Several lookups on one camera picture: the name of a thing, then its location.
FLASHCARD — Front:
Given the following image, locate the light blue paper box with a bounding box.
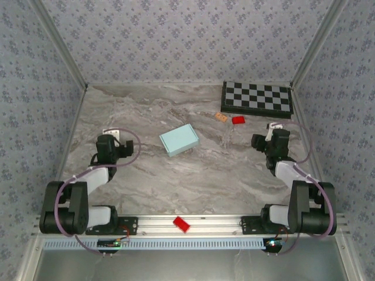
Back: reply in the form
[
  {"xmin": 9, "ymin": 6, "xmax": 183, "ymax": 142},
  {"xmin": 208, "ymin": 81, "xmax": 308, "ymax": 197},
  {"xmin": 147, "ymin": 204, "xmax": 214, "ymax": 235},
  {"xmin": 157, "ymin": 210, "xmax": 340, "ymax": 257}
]
[{"xmin": 159, "ymin": 123, "xmax": 200, "ymax": 158}]

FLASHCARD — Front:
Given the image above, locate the black and grey chessboard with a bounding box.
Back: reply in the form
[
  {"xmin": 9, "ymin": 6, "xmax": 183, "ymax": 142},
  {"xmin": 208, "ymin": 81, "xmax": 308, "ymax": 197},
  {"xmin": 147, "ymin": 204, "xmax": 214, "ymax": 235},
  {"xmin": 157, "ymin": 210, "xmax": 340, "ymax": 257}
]
[{"xmin": 220, "ymin": 80, "xmax": 294, "ymax": 119}]

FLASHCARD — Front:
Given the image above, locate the large red block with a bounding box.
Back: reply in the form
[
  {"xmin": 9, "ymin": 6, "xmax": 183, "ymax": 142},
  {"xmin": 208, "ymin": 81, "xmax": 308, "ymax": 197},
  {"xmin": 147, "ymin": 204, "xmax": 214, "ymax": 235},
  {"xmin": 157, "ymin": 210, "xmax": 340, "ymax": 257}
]
[{"xmin": 172, "ymin": 215, "xmax": 191, "ymax": 234}]

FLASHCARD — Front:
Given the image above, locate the grey metal panel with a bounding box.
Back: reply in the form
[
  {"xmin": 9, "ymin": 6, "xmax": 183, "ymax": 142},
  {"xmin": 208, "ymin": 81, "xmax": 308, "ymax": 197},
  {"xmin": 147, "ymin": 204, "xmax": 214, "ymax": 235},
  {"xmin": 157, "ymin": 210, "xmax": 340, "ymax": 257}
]
[{"xmin": 32, "ymin": 248, "xmax": 352, "ymax": 281}]

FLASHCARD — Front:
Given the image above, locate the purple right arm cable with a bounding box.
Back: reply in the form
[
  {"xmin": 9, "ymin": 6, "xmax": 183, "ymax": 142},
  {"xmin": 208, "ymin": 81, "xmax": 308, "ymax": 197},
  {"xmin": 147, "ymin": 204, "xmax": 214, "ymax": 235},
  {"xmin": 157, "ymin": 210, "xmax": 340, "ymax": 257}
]
[{"xmin": 274, "ymin": 121, "xmax": 336, "ymax": 256}]

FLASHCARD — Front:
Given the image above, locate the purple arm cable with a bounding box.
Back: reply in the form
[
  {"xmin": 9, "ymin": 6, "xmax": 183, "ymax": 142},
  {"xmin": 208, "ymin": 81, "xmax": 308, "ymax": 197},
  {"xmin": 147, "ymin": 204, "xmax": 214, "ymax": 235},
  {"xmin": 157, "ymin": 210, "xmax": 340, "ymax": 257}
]
[
  {"xmin": 274, "ymin": 121, "xmax": 336, "ymax": 256},
  {"xmin": 55, "ymin": 128, "xmax": 142, "ymax": 257}
]

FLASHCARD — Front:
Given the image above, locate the aluminium side rail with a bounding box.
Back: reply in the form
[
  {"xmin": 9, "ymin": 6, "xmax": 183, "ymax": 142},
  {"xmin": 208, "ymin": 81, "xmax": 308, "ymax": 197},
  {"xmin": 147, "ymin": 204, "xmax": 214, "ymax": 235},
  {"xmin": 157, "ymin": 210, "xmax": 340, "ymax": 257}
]
[
  {"xmin": 43, "ymin": 84, "xmax": 88, "ymax": 216},
  {"xmin": 289, "ymin": 83, "xmax": 336, "ymax": 214}
]

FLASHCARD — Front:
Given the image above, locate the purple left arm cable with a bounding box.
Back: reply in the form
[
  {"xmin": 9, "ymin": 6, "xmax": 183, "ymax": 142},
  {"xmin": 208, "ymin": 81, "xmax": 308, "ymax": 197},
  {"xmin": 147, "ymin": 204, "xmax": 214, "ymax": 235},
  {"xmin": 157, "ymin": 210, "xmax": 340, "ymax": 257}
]
[{"xmin": 55, "ymin": 128, "xmax": 142, "ymax": 257}]

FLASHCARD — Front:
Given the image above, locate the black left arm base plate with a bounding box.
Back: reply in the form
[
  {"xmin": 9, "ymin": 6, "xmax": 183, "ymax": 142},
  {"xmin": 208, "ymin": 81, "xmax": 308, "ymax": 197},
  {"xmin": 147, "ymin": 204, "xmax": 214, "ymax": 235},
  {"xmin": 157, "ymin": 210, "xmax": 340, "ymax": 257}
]
[{"xmin": 84, "ymin": 215, "xmax": 139, "ymax": 235}]

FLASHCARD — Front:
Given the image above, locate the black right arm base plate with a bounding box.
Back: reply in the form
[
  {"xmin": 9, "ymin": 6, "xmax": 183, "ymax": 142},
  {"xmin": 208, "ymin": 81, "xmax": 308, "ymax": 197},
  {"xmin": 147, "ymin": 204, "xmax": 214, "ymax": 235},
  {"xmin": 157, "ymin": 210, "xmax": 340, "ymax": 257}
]
[{"xmin": 240, "ymin": 215, "xmax": 294, "ymax": 235}]

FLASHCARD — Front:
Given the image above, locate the wide aluminium mounting rail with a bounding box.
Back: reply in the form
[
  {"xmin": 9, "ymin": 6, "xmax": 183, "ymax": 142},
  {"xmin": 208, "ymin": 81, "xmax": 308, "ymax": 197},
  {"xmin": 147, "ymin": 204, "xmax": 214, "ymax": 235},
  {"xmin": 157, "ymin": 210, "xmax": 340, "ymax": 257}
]
[{"xmin": 30, "ymin": 213, "xmax": 351, "ymax": 237}]

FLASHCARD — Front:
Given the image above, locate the aluminium corner post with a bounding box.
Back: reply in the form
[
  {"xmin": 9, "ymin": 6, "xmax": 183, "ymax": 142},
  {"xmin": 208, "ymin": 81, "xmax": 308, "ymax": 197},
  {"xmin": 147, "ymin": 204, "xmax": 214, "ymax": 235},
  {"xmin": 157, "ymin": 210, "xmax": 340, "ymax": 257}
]
[
  {"xmin": 291, "ymin": 0, "xmax": 352, "ymax": 88},
  {"xmin": 29, "ymin": 0, "xmax": 88, "ymax": 90}
]

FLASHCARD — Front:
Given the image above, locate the slotted grey cable duct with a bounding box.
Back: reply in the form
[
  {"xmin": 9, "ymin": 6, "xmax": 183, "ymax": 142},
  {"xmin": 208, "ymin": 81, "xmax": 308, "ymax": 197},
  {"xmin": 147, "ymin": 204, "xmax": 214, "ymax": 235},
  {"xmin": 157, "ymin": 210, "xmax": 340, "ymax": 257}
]
[{"xmin": 42, "ymin": 237, "xmax": 268, "ymax": 251}]

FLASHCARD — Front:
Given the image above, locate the aluminium frame leg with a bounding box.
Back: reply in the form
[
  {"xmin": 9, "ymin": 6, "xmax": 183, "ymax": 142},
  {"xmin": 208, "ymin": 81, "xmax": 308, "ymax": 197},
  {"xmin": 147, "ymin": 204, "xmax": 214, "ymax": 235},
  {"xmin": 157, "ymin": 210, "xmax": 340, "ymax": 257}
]
[
  {"xmin": 17, "ymin": 237, "xmax": 45, "ymax": 281},
  {"xmin": 336, "ymin": 237, "xmax": 361, "ymax": 281}
]

